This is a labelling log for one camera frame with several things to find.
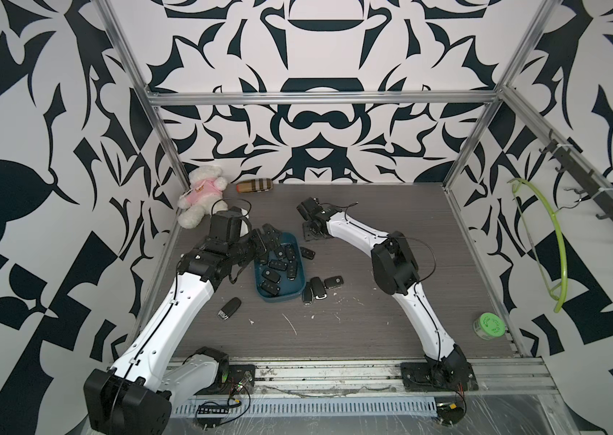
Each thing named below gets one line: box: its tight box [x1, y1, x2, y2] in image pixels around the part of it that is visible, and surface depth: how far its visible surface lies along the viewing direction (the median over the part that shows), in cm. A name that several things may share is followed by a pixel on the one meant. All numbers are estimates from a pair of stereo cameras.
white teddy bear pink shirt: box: [176, 164, 228, 230], surface depth 110 cm
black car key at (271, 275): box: [261, 269, 282, 283], surface depth 95 cm
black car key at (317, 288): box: [310, 276, 328, 300], surface depth 92 cm
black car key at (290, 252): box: [285, 243, 296, 261], surface depth 99 cm
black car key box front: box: [259, 280, 282, 296], surface depth 91 cm
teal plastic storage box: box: [253, 232, 307, 303], surface depth 95 cm
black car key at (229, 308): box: [217, 297, 243, 321], surface depth 88 cm
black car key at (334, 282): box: [323, 275, 344, 290], surface depth 93 cm
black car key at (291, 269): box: [286, 259, 298, 281], surface depth 96 cm
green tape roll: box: [472, 312, 506, 340], surface depth 81 cm
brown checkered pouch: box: [235, 178, 273, 194], surface depth 118 cm
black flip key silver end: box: [301, 281, 315, 307], surface depth 89 cm
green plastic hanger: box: [507, 178, 569, 314], surface depth 69 cm
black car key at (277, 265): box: [268, 260, 289, 271], surface depth 96 cm
